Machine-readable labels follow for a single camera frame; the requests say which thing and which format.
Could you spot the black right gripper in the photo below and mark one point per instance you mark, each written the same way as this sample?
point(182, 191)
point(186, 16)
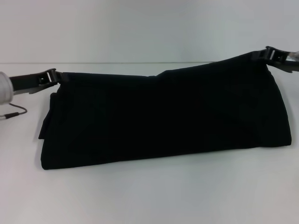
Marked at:
point(282, 60)

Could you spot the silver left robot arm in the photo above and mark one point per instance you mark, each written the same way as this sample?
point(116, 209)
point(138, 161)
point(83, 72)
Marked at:
point(5, 88)

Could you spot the black shirt with FREE print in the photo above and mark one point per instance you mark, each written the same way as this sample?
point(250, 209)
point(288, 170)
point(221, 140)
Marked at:
point(151, 116)

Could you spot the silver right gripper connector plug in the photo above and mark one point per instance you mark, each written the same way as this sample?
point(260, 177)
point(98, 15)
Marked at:
point(294, 56)

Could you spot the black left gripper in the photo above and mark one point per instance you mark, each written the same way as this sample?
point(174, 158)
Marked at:
point(23, 81)

